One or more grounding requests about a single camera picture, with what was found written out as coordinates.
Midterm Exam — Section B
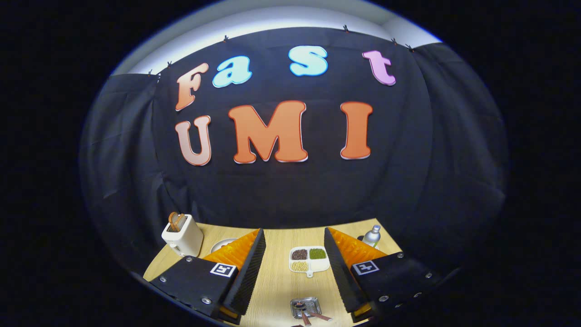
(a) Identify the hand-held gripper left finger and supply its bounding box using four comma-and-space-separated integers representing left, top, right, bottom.
148, 228, 266, 325

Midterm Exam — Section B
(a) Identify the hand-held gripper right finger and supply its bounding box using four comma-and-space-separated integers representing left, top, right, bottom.
323, 227, 444, 323

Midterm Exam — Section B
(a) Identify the white divided bean tray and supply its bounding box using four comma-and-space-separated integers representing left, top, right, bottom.
289, 246, 330, 278

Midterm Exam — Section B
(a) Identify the silver metal cutlery rack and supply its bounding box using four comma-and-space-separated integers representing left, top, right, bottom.
290, 297, 323, 319

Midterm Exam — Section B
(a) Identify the oval beige food plate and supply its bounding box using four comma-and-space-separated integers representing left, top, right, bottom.
210, 238, 239, 255

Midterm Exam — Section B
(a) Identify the small green label bottle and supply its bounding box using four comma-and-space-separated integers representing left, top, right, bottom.
362, 225, 382, 248

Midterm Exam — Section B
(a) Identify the cream white toaster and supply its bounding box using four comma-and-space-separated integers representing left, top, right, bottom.
162, 213, 204, 258

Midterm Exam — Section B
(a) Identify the black backdrop cloth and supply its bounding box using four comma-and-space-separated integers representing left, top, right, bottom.
79, 26, 509, 291

